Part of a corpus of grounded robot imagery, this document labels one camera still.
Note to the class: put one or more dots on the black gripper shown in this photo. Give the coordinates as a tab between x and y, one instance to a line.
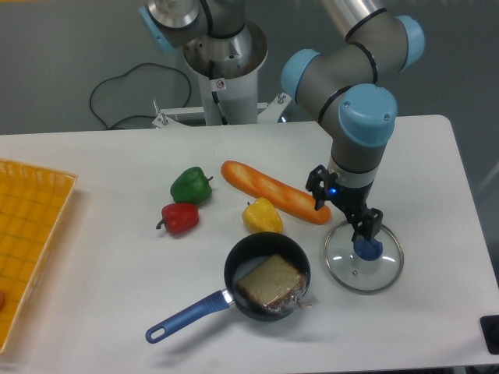
366	222

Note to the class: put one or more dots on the glass pot lid blue knob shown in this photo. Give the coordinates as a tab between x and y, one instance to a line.
363	266

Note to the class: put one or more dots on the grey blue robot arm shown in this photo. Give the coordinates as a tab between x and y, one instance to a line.
338	91

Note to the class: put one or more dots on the orange baguette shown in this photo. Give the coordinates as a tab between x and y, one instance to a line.
284	197

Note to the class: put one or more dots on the yellow bell pepper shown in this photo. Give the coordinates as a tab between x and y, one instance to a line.
261	216

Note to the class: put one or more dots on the wrapped bread slice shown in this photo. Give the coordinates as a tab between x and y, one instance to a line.
275	286

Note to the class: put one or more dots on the green bell pepper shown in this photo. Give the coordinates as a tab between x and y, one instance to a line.
192	186

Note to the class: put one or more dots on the red bell pepper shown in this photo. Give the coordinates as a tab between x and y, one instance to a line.
178	218

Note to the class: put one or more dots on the black device at edge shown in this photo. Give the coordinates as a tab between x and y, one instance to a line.
490	327

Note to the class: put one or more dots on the yellow plastic basket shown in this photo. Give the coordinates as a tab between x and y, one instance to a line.
33	199

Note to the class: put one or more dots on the black saucepan blue handle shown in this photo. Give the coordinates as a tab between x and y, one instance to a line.
245	255

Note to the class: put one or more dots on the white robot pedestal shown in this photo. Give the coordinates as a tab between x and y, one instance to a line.
227	73

